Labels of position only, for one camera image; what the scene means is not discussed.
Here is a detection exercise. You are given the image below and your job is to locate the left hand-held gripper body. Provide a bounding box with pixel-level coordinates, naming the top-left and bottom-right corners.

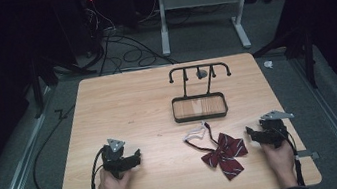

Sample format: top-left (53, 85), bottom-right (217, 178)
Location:
top-left (99, 135), bottom-right (137, 182)

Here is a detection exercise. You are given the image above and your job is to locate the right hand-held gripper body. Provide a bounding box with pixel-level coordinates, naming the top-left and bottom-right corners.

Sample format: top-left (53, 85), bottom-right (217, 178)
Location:
top-left (255, 106), bottom-right (299, 151)

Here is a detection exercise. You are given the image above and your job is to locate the person's right hand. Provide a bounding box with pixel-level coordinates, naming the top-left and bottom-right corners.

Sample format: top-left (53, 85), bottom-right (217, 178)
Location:
top-left (260, 137), bottom-right (302, 189)

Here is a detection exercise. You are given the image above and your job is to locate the dark red striped bow tie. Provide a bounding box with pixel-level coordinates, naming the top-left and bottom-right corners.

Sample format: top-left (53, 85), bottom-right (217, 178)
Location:
top-left (180, 115), bottom-right (253, 187)

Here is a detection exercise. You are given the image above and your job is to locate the black metal rack with tray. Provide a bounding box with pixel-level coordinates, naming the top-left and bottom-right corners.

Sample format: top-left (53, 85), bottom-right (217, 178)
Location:
top-left (166, 59), bottom-right (239, 125)

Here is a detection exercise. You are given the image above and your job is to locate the crumpled white paper scrap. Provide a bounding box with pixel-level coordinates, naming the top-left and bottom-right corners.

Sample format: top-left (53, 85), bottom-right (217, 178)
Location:
top-left (263, 59), bottom-right (275, 70)

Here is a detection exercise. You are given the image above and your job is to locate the black metal stand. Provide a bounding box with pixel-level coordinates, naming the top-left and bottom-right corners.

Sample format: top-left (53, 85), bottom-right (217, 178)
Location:
top-left (18, 46), bottom-right (102, 122)
top-left (248, 24), bottom-right (322, 97)

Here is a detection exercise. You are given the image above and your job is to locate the left hand-held gripper black cable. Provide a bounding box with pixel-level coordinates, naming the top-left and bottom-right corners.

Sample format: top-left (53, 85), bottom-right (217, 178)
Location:
top-left (84, 146), bottom-right (112, 189)

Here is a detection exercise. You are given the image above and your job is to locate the hand-held gripper black cable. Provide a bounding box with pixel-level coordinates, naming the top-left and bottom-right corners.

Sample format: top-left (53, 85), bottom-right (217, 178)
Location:
top-left (84, 146), bottom-right (112, 189)
top-left (277, 124), bottom-right (307, 189)

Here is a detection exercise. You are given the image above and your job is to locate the grey metal table bracket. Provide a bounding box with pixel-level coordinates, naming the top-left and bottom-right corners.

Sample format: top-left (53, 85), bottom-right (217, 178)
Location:
top-left (293, 148), bottom-right (321, 163)

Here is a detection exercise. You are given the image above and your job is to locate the right hand-held gripper black cable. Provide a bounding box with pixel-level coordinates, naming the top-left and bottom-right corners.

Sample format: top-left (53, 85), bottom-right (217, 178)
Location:
top-left (277, 124), bottom-right (307, 189)

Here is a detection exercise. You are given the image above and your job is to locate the long black floor cable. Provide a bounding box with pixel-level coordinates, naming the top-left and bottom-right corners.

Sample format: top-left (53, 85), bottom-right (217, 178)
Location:
top-left (22, 102), bottom-right (89, 189)

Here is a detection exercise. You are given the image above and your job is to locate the tangle of black cables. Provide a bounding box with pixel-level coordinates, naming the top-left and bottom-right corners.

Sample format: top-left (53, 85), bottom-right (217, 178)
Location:
top-left (80, 0), bottom-right (181, 79)

